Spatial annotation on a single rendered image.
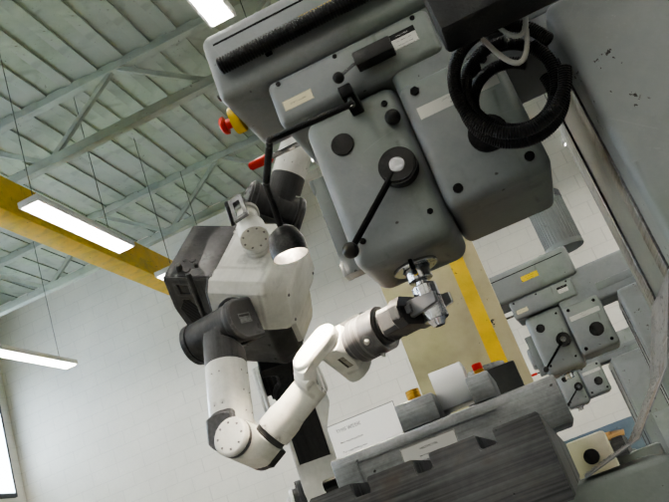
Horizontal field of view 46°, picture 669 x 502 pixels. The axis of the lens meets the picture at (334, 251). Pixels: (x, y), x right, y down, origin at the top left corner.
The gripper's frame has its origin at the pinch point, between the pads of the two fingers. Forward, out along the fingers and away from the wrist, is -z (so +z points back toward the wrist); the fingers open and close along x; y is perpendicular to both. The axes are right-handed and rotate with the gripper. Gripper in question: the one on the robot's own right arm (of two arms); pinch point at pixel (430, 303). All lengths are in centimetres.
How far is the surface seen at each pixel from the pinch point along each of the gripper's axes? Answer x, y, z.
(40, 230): 318, -343, 555
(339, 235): -6.0, -18.4, 9.6
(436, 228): -6.4, -9.5, -9.9
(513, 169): -2.4, -13.1, -25.3
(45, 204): 247, -299, 440
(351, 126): -9.3, -34.3, -3.2
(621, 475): -8.9, 37.9, -23.3
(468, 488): -60, 33, -29
